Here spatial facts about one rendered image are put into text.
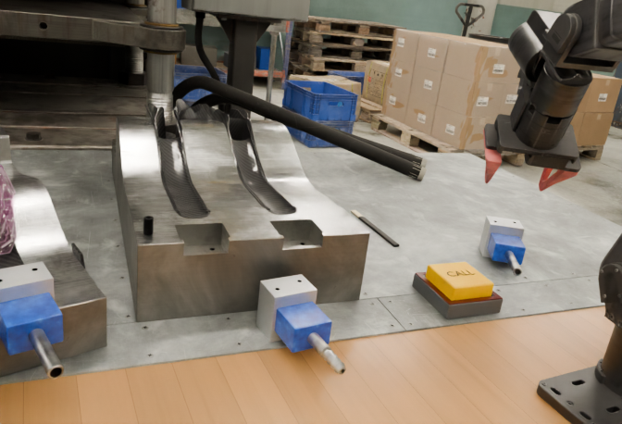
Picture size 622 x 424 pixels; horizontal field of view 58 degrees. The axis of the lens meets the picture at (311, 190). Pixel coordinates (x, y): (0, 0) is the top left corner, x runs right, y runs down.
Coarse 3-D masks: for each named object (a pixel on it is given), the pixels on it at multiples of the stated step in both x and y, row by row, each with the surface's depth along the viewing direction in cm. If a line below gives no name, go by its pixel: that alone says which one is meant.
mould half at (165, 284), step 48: (144, 144) 80; (192, 144) 82; (288, 144) 88; (144, 192) 71; (240, 192) 75; (288, 192) 77; (144, 240) 57; (240, 240) 60; (336, 240) 64; (144, 288) 58; (192, 288) 60; (240, 288) 62; (336, 288) 66
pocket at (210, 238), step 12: (180, 228) 62; (192, 228) 62; (204, 228) 63; (216, 228) 63; (192, 240) 63; (204, 240) 63; (216, 240) 64; (228, 240) 60; (192, 252) 62; (204, 252) 59; (216, 252) 60; (228, 252) 60
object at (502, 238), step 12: (492, 228) 83; (504, 228) 83; (516, 228) 83; (480, 240) 88; (492, 240) 82; (504, 240) 81; (516, 240) 82; (492, 252) 81; (504, 252) 80; (516, 252) 80; (516, 264) 76
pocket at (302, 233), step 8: (272, 224) 66; (280, 224) 66; (288, 224) 66; (296, 224) 67; (304, 224) 67; (312, 224) 67; (280, 232) 66; (288, 232) 67; (296, 232) 67; (304, 232) 68; (312, 232) 67; (320, 232) 65; (288, 240) 67; (296, 240) 68; (304, 240) 68; (312, 240) 67; (320, 240) 64; (288, 248) 62; (296, 248) 63
